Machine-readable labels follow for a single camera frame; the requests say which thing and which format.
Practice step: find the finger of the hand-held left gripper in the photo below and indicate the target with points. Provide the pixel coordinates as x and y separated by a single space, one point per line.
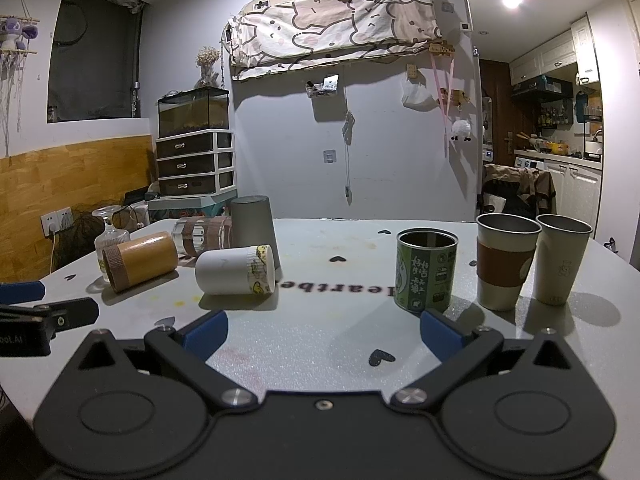
21 292
70 312

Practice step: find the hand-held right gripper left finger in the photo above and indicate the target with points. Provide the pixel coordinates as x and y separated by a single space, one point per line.
207 334

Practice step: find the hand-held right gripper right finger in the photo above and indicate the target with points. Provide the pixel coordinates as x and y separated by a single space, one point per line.
439 336

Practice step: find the white cup with yellow print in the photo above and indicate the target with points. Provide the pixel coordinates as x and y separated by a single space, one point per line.
232 271

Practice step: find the bamboo cup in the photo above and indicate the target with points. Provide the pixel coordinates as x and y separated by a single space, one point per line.
141 261

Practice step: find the paper cup brown sleeve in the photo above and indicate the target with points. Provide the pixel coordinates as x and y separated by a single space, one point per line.
505 260

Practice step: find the grey metal cup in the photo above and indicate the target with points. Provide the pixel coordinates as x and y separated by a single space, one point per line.
252 227

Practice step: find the plain beige cup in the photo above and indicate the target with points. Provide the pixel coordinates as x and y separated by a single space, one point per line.
560 262

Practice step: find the green printed tin can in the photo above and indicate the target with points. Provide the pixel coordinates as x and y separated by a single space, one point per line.
426 271

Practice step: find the black mesh bag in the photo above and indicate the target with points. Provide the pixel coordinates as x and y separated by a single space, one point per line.
75 235

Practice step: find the clear stemmed glass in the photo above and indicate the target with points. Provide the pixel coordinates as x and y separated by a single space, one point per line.
109 234

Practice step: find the clear glass with brown sleeve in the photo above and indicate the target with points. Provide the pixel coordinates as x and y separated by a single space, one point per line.
202 234

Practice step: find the teal side table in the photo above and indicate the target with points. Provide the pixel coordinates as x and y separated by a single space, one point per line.
192 203

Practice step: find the chair with draped jacket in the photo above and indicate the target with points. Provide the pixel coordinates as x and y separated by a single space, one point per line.
520 190

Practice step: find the white drawer unit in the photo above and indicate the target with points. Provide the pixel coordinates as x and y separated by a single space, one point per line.
195 162

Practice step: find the white sheep plush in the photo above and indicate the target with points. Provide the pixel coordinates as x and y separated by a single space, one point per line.
461 130

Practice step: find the glass fish tank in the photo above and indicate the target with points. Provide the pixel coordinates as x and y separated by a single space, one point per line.
194 112

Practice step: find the brown wooden door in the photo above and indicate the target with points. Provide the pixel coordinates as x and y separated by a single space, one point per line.
495 110

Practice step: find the white hanging bag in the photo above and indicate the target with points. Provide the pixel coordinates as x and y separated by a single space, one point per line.
417 96

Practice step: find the pink ribbon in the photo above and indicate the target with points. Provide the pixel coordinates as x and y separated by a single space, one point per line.
444 95

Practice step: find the black window curtain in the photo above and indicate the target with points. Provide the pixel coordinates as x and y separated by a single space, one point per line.
95 55

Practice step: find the dried flower vase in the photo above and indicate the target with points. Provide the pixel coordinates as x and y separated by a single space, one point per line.
206 62

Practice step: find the printed cartoon cloth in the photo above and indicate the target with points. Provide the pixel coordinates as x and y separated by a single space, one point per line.
330 27

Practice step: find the white wall outlet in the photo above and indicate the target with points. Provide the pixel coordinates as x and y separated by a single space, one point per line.
56 222

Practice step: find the small wall socket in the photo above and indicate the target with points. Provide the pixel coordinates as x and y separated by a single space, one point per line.
329 156

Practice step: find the purple plush wall hanging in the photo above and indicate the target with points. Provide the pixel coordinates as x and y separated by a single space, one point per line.
17 32

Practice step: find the clear wall holder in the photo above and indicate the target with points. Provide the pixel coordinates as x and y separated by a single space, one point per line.
322 87

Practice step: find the white kitchen wall cabinets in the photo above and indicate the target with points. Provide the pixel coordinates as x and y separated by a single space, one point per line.
550 52

